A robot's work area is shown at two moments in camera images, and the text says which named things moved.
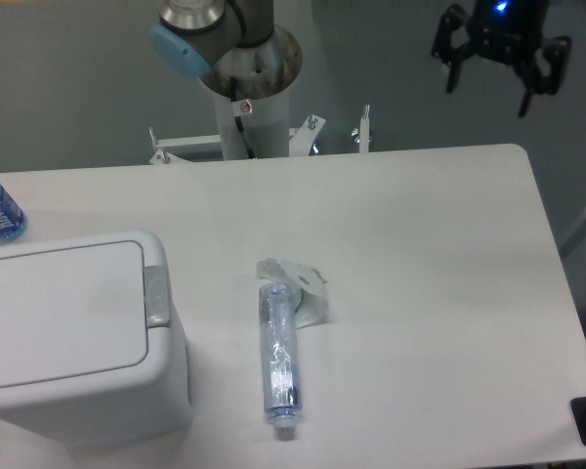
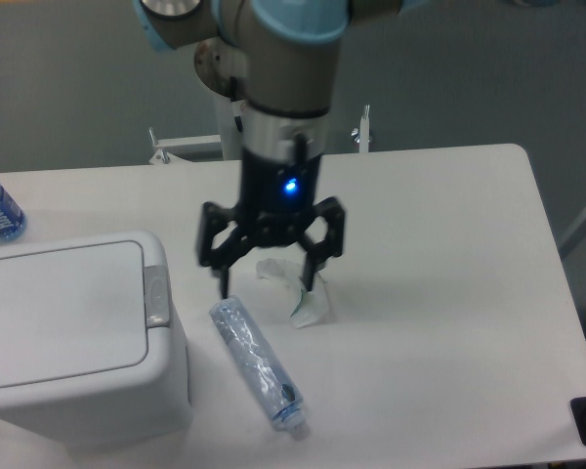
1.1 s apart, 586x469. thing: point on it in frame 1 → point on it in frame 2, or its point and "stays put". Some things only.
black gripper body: [507, 29] → [275, 197]
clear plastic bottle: [280, 315] → [273, 390]
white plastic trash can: [80, 340] stays put
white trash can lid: [63, 313] stays put
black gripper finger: [453, 18] → [212, 218]
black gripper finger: [556, 52] → [333, 210]
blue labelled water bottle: [1, 215] stays put
